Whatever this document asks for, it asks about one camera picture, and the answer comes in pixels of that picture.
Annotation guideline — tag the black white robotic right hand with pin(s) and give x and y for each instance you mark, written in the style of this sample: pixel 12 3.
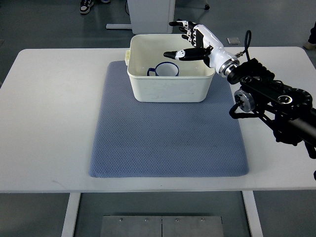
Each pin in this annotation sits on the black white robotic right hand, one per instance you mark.
pixel 205 47

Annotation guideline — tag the blue enamel mug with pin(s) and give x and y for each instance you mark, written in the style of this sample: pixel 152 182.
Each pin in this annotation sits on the blue enamel mug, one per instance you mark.
pixel 164 69

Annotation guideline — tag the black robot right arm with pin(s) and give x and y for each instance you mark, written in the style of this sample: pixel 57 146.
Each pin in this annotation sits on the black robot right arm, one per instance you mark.
pixel 287 111

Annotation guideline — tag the white plastic box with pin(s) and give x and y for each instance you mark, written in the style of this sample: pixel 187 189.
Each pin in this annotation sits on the white plastic box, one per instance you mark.
pixel 146 51

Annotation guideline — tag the small grey floor plate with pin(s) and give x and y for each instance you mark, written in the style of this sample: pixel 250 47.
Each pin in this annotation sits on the small grey floor plate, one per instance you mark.
pixel 233 41

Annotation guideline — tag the person foot at right edge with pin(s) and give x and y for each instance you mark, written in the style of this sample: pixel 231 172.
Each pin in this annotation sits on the person foot at right edge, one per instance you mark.
pixel 311 43

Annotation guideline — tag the blue textured mat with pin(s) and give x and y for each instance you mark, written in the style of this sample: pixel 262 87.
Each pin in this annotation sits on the blue textured mat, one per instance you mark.
pixel 137 139

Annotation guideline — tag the black white sneaker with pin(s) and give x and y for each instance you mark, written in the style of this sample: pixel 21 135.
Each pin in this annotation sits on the black white sneaker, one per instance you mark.
pixel 85 6

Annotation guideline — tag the white table right leg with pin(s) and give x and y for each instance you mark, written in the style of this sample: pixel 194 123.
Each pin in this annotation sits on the white table right leg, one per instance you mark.
pixel 252 214

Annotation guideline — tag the white table leg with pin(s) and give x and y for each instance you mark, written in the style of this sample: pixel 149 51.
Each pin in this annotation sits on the white table leg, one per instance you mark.
pixel 252 214
pixel 71 215

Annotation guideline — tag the grey metal floor plate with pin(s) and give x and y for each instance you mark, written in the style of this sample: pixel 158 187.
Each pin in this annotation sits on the grey metal floor plate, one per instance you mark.
pixel 162 226

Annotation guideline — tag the white table left leg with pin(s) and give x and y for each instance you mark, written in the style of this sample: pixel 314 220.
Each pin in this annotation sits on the white table left leg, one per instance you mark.
pixel 71 215

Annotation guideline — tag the white cabinet pedestal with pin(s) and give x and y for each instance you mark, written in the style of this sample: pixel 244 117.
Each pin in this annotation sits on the white cabinet pedestal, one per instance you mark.
pixel 148 17

